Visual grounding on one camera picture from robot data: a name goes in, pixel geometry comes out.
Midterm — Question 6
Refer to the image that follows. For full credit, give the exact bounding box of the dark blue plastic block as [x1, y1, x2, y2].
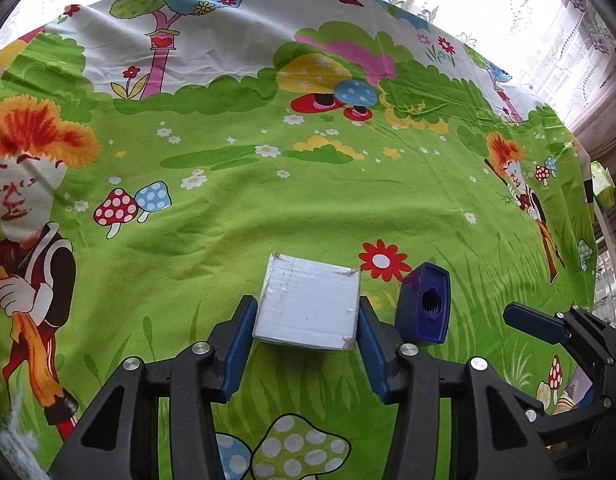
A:
[395, 261, 451, 346]

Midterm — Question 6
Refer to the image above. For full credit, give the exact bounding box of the green cartoon printed tablecloth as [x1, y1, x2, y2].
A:
[0, 0, 601, 480]

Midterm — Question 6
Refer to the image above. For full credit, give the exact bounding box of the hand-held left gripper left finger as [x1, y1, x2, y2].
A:
[48, 294, 259, 480]

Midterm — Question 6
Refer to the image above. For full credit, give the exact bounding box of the small plain white box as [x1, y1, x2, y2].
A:
[252, 252, 363, 352]

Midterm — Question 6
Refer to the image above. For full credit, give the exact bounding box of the green tissue pack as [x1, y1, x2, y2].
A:
[590, 160, 616, 209]

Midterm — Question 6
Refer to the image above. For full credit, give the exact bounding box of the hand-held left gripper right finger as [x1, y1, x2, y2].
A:
[358, 296, 561, 480]

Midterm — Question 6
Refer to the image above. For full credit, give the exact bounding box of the white fluffy tuft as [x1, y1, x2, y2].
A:
[0, 395, 44, 471]

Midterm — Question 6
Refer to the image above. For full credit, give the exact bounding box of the brown curtain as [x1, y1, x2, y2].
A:
[562, 25, 616, 241]

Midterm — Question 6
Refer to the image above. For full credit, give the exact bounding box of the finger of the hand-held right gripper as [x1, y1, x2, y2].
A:
[524, 394, 614, 437]
[502, 301, 616, 366]

